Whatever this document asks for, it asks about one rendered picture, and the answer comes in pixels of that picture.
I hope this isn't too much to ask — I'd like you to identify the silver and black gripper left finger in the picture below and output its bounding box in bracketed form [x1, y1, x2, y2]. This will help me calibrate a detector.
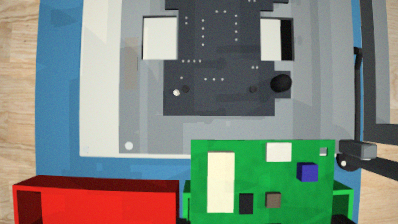
[175, 218, 191, 224]

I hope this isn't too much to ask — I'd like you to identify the red open box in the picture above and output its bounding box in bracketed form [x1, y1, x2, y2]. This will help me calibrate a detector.
[12, 175, 179, 224]

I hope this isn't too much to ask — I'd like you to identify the green bin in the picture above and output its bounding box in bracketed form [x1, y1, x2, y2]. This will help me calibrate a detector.
[183, 180, 354, 220]

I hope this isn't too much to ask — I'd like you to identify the green circuit board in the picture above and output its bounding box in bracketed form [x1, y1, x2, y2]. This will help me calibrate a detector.
[190, 139, 335, 224]

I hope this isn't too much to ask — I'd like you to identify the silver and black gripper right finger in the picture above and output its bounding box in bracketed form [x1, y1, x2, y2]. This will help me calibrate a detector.
[331, 214, 356, 224]

